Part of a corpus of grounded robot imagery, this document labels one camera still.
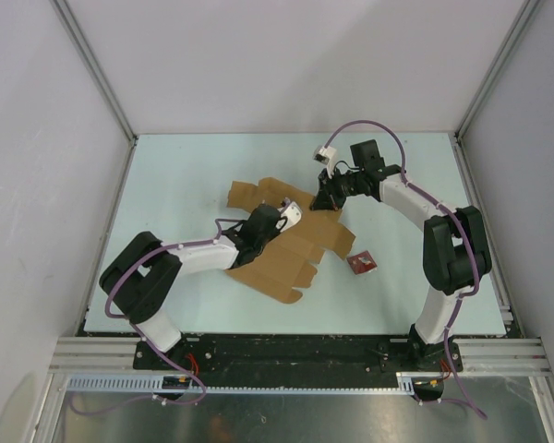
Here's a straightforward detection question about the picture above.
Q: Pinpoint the brown cardboard box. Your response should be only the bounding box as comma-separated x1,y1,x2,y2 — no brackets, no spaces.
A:
226,177,355,304

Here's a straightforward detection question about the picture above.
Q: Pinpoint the aluminium corner post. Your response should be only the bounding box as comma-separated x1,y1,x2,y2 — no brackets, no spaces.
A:
454,0,545,140
49,0,137,145

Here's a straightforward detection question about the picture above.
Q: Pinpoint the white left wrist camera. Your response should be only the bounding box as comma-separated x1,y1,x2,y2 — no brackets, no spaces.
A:
275,198,303,233

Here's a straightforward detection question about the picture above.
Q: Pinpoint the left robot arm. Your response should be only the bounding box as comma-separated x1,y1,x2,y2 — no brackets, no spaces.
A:
99,199,302,369

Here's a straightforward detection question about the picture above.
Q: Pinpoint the small red packet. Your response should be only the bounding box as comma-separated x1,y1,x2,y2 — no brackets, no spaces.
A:
346,250,378,275

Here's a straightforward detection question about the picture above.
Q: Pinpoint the right aluminium corner post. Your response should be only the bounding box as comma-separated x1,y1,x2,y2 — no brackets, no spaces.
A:
454,0,545,140

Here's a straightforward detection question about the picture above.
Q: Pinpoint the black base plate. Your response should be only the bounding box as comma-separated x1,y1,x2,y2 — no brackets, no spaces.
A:
133,333,462,375

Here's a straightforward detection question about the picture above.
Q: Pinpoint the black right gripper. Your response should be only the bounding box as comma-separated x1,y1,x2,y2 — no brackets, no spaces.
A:
310,165,365,212

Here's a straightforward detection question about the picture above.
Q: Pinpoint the grey slotted cable duct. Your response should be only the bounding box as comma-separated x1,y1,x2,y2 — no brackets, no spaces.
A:
66,374,414,396

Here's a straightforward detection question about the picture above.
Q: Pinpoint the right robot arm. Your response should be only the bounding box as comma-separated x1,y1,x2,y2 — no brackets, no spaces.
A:
310,140,492,370

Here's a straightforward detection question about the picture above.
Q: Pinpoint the aluminium frame rail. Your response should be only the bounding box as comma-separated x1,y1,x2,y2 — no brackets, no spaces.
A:
49,334,551,377

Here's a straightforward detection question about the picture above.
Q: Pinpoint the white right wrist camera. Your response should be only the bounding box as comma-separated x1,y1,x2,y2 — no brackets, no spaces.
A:
312,145,337,178

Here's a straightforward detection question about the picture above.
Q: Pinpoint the left aluminium corner post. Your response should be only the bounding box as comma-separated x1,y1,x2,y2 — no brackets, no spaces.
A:
49,0,137,145

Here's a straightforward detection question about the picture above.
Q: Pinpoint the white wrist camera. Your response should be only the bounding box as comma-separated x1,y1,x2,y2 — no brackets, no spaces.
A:
312,145,337,178
275,198,303,233

